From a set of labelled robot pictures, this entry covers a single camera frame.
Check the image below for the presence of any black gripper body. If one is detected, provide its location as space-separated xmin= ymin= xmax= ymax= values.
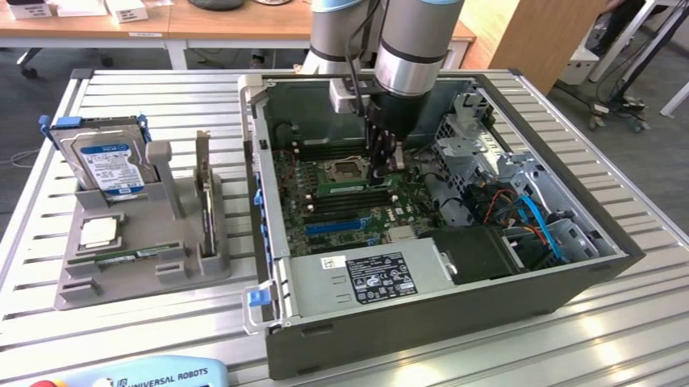
xmin=364 ymin=92 xmax=431 ymax=143

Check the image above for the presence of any green RAM stick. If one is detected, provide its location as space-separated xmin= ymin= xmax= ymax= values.
xmin=315 ymin=181 xmax=392 ymax=196
xmin=68 ymin=243 xmax=183 ymax=266

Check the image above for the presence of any black RAM slot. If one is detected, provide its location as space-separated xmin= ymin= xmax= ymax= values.
xmin=312 ymin=200 xmax=395 ymax=214
xmin=313 ymin=190 xmax=392 ymax=202
xmin=313 ymin=195 xmax=394 ymax=207

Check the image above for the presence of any CPU socket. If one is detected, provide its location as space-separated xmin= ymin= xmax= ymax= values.
xmin=319 ymin=157 xmax=374 ymax=183

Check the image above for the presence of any metal disk bay cage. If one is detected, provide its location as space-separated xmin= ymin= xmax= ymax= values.
xmin=432 ymin=91 xmax=540 ymax=190

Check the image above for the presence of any green motherboard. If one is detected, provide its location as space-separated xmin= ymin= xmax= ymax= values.
xmin=271 ymin=139 xmax=451 ymax=258

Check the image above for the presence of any silver chipset heat sink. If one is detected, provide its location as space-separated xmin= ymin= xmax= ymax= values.
xmin=387 ymin=225 xmax=419 ymax=242

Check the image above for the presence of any blue expansion slot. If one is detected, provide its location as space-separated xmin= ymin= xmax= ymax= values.
xmin=303 ymin=218 xmax=368 ymax=238

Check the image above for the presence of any blue card retention bar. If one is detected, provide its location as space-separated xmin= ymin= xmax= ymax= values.
xmin=249 ymin=168 xmax=271 ymax=253

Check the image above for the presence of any grey power supply unit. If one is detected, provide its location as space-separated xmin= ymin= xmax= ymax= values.
xmin=277 ymin=236 xmax=459 ymax=320

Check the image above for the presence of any wooden cabinet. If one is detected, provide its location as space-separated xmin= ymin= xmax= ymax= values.
xmin=460 ymin=0 xmax=615 ymax=97

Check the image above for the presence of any graphics card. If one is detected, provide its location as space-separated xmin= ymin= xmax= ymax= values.
xmin=192 ymin=128 xmax=223 ymax=260

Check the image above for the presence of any open black PC case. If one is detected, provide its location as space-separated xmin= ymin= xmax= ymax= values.
xmin=236 ymin=72 xmax=647 ymax=381

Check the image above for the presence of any wooden office desk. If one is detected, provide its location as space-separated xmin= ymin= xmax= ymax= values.
xmin=0 ymin=0 xmax=478 ymax=73

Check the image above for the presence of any blue case latch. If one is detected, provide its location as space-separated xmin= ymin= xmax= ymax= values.
xmin=243 ymin=287 xmax=271 ymax=308

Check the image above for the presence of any hard disk with blue label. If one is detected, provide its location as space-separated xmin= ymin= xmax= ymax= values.
xmin=57 ymin=132 xmax=147 ymax=199

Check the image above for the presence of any grey parts rack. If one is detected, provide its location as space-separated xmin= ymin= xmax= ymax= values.
xmin=52 ymin=139 xmax=233 ymax=312

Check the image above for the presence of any silver CPU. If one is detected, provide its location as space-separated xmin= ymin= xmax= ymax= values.
xmin=77 ymin=217 xmax=124 ymax=249

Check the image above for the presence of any white cardboard box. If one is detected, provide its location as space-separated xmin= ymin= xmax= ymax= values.
xmin=102 ymin=0 xmax=151 ymax=24
xmin=6 ymin=0 xmax=56 ymax=21

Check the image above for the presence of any blue disk caddy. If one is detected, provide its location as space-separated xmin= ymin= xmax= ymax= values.
xmin=36 ymin=113 xmax=151 ymax=151

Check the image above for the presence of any office chair base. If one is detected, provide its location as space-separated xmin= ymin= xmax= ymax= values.
xmin=13 ymin=47 xmax=115 ymax=79

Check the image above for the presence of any Universal Robots teach pendant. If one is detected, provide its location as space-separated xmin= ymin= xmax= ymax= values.
xmin=30 ymin=354 xmax=229 ymax=387

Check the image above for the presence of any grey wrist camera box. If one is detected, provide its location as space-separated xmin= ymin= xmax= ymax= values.
xmin=328 ymin=77 xmax=374 ymax=116

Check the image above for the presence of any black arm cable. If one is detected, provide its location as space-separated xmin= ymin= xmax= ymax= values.
xmin=346 ymin=0 xmax=390 ymax=119

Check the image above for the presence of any orange and red wire bundle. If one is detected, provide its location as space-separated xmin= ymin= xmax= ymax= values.
xmin=479 ymin=190 xmax=546 ymax=244

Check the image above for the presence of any blue data wire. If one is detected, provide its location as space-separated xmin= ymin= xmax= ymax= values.
xmin=514 ymin=194 xmax=558 ymax=260

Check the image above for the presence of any floor cable bundle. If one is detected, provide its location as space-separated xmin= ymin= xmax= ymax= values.
xmin=585 ymin=60 xmax=653 ymax=132

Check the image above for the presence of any white table frame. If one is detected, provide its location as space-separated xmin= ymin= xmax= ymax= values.
xmin=587 ymin=0 xmax=689 ymax=118

